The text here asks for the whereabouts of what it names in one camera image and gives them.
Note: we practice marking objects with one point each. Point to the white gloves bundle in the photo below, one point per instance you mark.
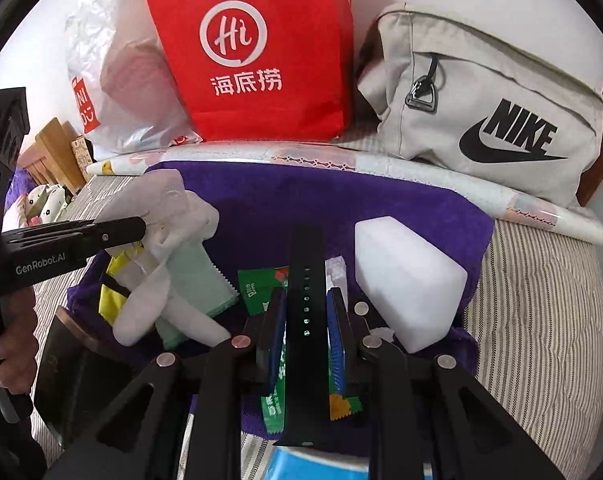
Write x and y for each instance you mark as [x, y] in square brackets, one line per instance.
[168, 273]

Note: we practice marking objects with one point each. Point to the white tissue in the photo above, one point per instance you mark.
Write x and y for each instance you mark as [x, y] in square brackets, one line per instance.
[336, 276]

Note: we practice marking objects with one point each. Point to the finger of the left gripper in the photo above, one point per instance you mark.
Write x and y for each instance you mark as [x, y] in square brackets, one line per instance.
[52, 249]

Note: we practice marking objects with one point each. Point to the wooden headboard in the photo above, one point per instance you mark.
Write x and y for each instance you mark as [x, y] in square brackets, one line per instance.
[50, 158]

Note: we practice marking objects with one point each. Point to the grey Nike bag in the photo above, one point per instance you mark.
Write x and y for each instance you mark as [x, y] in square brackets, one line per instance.
[451, 94]

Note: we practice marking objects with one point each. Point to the purple towel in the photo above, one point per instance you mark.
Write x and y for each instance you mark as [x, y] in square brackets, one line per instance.
[259, 204]

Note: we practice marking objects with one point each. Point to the brown patterned book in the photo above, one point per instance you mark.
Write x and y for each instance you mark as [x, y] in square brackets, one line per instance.
[83, 153]

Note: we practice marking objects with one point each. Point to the dark green tea tin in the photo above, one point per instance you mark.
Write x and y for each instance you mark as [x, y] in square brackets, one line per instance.
[79, 375]

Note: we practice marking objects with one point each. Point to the red Haidilao paper bag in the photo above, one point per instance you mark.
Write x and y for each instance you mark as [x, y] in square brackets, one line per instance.
[261, 70]

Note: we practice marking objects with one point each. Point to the yellow Adidas pouch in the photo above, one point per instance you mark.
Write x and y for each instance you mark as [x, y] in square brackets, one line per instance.
[114, 289]

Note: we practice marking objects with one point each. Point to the white foam sponge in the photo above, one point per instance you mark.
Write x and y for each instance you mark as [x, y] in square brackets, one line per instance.
[414, 286]

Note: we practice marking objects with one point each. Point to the white Miniso plastic bag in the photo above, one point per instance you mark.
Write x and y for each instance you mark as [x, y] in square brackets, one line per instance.
[126, 96]

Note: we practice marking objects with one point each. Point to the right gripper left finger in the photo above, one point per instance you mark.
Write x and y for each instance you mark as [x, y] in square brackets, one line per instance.
[183, 416]

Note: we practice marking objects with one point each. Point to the white spotted plush toy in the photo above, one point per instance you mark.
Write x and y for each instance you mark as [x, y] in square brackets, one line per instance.
[45, 203]

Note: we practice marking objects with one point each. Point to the purple plush toy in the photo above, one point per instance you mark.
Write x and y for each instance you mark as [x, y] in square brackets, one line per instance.
[22, 184]

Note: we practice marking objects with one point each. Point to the blue tissue pack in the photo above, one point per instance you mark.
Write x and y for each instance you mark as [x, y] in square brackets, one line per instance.
[307, 464]

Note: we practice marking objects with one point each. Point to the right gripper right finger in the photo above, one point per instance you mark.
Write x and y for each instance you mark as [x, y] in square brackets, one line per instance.
[430, 419]

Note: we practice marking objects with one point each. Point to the rolled patterned poster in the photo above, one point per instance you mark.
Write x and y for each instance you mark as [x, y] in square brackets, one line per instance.
[496, 200]

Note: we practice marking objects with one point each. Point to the person's left hand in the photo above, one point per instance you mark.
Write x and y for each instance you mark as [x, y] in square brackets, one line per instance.
[18, 344]

